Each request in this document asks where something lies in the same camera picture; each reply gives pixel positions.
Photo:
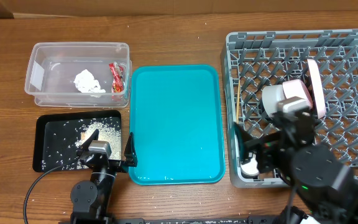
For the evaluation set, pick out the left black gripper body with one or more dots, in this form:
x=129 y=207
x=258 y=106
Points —
x=115 y=166

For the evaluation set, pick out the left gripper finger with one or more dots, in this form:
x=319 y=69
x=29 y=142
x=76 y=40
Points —
x=94 y=137
x=129 y=152

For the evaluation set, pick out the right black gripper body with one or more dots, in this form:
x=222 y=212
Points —
x=269 y=154

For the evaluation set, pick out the white paper cup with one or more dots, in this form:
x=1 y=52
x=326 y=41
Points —
x=249 y=165

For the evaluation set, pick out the rice and food scraps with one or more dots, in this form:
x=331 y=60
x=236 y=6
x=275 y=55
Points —
x=62 y=139

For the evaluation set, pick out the grey bowl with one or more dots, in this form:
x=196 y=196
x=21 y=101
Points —
x=271 y=96

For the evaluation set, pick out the white napkin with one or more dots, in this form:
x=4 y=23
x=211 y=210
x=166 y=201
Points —
x=86 y=83

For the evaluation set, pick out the wooden chopstick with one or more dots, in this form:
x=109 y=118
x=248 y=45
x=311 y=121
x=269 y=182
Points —
x=238 y=100

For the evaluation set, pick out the pink bowl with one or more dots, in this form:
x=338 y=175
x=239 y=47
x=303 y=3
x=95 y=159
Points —
x=296 y=88

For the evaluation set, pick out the red snack wrapper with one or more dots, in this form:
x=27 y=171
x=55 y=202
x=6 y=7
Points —
x=117 y=71

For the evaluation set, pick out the pink plate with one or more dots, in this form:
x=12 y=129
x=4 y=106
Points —
x=317 y=88

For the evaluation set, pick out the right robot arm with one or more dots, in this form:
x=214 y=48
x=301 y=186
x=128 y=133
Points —
x=325 y=185

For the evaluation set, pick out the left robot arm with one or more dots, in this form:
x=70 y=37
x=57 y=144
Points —
x=90 y=198

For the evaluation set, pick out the black waste tray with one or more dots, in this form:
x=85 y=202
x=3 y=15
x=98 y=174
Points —
x=41 y=122

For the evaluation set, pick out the grey dishwasher rack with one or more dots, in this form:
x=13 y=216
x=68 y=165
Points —
x=269 y=58

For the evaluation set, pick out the teal plastic tray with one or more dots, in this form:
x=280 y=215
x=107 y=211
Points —
x=176 y=120

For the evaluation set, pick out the clear plastic bin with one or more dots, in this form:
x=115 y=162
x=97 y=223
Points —
x=53 y=67

